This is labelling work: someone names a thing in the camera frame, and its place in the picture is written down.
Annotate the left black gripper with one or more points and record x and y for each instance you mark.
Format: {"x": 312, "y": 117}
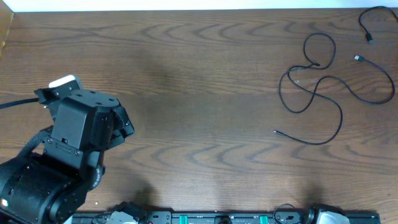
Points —
{"x": 125, "y": 127}

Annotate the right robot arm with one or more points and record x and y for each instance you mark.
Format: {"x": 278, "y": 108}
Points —
{"x": 325, "y": 214}

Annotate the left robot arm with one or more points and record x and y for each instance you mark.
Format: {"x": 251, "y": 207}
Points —
{"x": 51, "y": 176}

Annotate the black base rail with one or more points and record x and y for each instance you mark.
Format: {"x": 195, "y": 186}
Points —
{"x": 134, "y": 214}

